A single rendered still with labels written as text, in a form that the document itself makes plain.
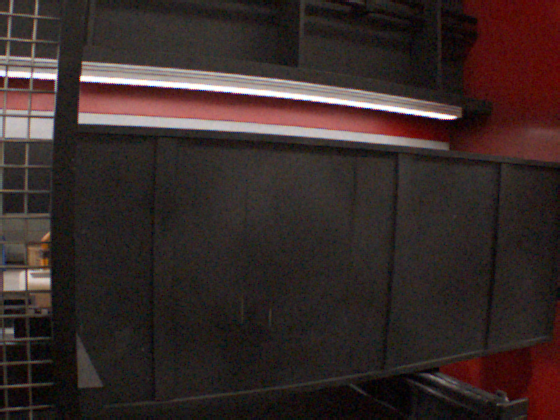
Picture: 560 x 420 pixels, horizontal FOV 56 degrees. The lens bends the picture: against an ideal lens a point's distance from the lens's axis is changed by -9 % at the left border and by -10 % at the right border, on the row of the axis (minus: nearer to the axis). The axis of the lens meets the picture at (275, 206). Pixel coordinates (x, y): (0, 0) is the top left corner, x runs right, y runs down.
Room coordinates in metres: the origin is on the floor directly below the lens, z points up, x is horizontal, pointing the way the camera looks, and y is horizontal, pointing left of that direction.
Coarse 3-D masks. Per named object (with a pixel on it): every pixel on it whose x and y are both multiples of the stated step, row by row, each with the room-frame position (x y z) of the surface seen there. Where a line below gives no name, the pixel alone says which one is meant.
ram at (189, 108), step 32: (0, 96) 1.16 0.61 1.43; (32, 96) 1.19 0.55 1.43; (96, 96) 1.26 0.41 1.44; (128, 96) 1.29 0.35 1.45; (160, 96) 1.32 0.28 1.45; (192, 96) 1.36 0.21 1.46; (224, 96) 1.40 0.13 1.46; (256, 96) 1.43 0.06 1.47; (0, 128) 1.16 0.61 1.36; (32, 128) 1.19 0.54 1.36; (224, 128) 1.40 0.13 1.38; (256, 128) 1.44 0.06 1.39; (288, 128) 1.48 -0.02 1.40; (320, 128) 1.52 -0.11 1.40; (352, 128) 1.56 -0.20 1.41; (384, 128) 1.61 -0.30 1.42; (416, 128) 1.67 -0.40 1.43; (448, 128) 1.73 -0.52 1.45
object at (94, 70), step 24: (24, 72) 1.00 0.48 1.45; (48, 72) 1.02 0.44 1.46; (96, 72) 1.06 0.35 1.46; (120, 72) 1.08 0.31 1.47; (144, 72) 1.10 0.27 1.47; (168, 72) 1.13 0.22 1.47; (192, 72) 1.15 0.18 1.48; (312, 96) 1.27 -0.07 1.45; (336, 96) 1.30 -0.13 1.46; (360, 96) 1.33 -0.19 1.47; (384, 96) 1.36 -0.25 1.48
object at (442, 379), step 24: (360, 384) 1.37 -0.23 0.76; (384, 384) 1.28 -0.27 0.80; (408, 384) 1.19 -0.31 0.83; (432, 384) 1.16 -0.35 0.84; (456, 384) 1.12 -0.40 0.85; (384, 408) 1.26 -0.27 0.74; (408, 408) 1.19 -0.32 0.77; (432, 408) 1.12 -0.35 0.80; (456, 408) 1.06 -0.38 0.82; (480, 408) 1.01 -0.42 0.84; (504, 408) 0.95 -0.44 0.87
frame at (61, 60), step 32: (64, 0) 0.54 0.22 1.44; (64, 32) 0.54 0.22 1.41; (64, 64) 0.54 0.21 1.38; (64, 96) 0.54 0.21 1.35; (64, 128) 0.54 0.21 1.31; (64, 160) 0.54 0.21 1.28; (64, 192) 0.54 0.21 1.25; (64, 224) 0.54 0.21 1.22; (64, 256) 0.54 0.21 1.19; (64, 288) 0.54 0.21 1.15; (64, 320) 0.54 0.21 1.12; (64, 352) 0.54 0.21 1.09; (64, 384) 0.54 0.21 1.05; (64, 416) 0.54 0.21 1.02
